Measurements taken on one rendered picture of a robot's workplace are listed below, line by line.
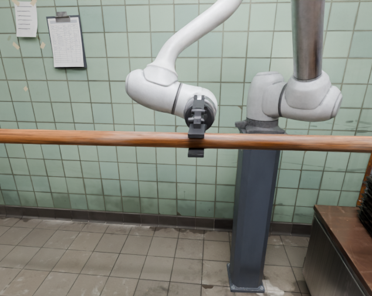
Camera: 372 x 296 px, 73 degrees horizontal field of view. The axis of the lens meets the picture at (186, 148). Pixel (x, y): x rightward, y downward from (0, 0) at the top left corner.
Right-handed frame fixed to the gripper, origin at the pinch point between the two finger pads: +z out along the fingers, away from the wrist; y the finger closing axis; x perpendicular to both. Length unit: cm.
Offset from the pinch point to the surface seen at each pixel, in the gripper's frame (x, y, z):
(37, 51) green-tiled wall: 114, -17, -128
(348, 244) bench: -65, 62, -45
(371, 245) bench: -74, 62, -45
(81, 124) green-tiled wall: 91, 35, -127
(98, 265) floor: 69, 120, -79
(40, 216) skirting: 141, 119, -126
